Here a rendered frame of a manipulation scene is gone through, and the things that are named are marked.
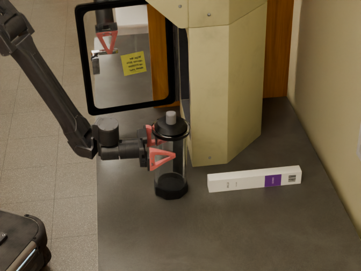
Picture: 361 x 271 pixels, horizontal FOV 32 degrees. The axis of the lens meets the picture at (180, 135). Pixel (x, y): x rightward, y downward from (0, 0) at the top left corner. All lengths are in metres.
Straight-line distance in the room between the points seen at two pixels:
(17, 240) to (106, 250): 1.18
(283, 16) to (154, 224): 0.86
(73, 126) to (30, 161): 1.98
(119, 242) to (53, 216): 1.60
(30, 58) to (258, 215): 0.75
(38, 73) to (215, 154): 0.61
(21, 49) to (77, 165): 2.01
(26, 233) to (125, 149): 1.21
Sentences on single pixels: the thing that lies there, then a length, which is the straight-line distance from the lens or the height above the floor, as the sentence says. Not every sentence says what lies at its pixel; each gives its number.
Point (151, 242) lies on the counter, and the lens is 1.72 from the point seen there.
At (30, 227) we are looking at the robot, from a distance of 2.91.
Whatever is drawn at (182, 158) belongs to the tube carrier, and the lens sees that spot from 1.77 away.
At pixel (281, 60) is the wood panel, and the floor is 1.09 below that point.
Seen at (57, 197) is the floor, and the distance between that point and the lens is 3.42.
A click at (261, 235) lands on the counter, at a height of 0.94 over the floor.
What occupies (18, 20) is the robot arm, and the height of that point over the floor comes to 1.48.
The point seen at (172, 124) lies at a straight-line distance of 1.73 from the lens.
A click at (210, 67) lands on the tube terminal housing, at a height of 1.29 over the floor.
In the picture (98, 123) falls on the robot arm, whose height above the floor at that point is 1.21.
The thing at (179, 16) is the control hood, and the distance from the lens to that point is 1.71.
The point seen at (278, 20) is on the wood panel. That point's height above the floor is 1.24.
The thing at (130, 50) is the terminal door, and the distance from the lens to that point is 2.06.
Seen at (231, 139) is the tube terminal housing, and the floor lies 1.02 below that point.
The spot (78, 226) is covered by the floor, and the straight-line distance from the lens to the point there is 3.22.
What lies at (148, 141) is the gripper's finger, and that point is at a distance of 1.83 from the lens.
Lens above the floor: 2.13
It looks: 34 degrees down
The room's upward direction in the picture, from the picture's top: 2 degrees counter-clockwise
